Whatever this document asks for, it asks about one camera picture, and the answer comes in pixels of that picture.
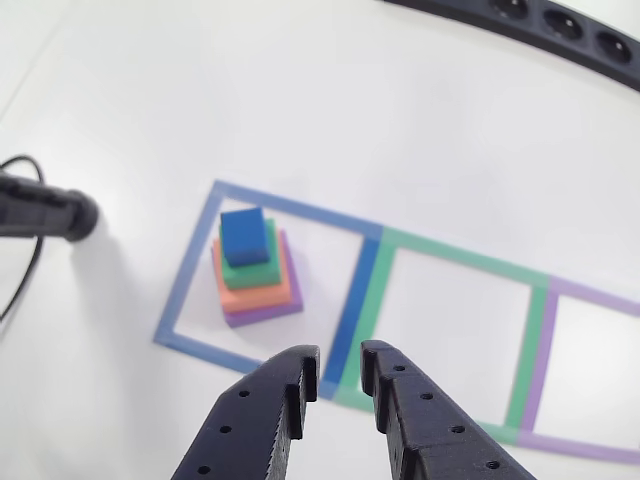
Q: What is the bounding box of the orange cube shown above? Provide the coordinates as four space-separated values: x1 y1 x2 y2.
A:
212 229 294 316

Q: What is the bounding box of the green square frame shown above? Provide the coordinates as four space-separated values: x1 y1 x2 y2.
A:
332 225 551 446

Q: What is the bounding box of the black power strip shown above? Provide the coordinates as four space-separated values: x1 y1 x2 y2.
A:
382 0 640 95

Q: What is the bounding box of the black camera tripod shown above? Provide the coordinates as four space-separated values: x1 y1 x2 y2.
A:
0 169 100 245

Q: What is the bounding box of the purple block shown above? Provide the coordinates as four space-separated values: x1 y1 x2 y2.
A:
210 239 305 329

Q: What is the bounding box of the purple square frame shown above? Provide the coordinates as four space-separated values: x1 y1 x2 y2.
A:
516 274 640 464

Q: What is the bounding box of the blue square frame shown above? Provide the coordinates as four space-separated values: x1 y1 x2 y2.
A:
152 179 385 401

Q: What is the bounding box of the thin black cable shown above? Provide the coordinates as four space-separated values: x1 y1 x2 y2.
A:
0 155 47 325

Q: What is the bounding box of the small blue cube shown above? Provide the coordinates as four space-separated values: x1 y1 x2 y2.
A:
219 207 272 268

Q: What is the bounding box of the green cube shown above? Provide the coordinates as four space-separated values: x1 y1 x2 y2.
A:
219 218 284 292

